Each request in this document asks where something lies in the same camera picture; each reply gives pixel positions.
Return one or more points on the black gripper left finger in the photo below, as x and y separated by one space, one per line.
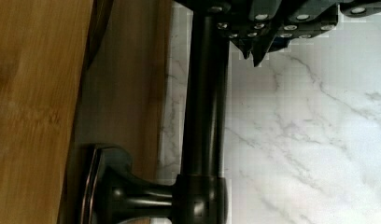
249 24

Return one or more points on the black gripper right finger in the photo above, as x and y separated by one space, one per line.
291 19

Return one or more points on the black drawer handle bar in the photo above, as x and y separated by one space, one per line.
113 195

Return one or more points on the wooden drawer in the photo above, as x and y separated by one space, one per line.
75 73

